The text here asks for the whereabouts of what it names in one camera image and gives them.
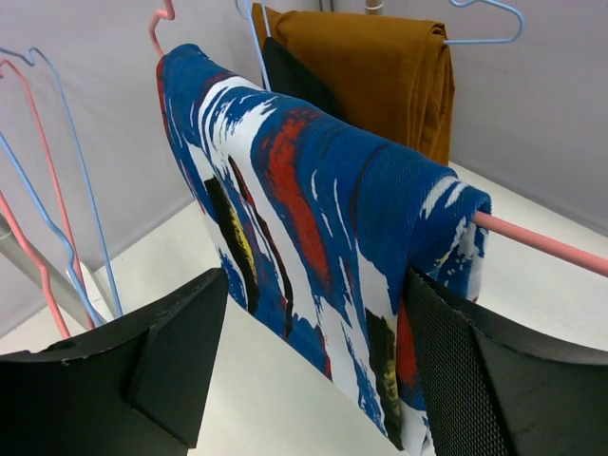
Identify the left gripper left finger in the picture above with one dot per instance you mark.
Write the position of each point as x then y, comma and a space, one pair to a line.
135, 386

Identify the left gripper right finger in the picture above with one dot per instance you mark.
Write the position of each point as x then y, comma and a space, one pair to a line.
495, 387

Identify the blue patterned trousers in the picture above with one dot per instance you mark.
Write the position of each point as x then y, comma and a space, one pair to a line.
316, 223

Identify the brown trousers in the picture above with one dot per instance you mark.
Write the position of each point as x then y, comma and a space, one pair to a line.
392, 76

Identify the black trousers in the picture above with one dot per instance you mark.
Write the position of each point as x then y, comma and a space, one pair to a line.
288, 76

